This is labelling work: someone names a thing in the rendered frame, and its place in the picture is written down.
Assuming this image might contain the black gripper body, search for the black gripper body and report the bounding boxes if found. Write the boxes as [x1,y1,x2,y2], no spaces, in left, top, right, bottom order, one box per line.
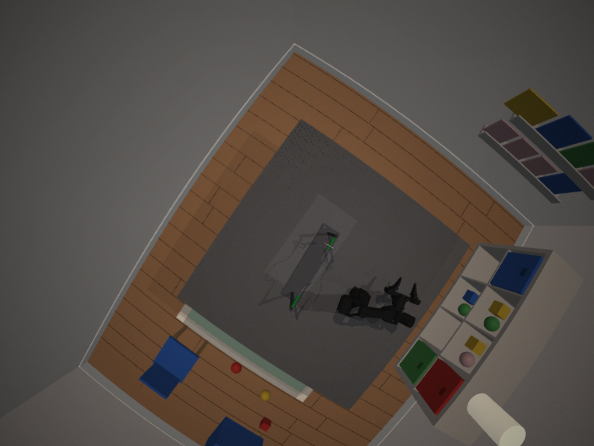
[384,286,421,310]

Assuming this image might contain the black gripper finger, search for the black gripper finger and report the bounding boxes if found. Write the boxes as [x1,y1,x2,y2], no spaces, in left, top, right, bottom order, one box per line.
[409,282,418,299]
[389,277,402,291]

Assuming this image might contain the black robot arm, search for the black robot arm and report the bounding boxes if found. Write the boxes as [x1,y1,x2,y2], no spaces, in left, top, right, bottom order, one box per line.
[337,286,415,328]

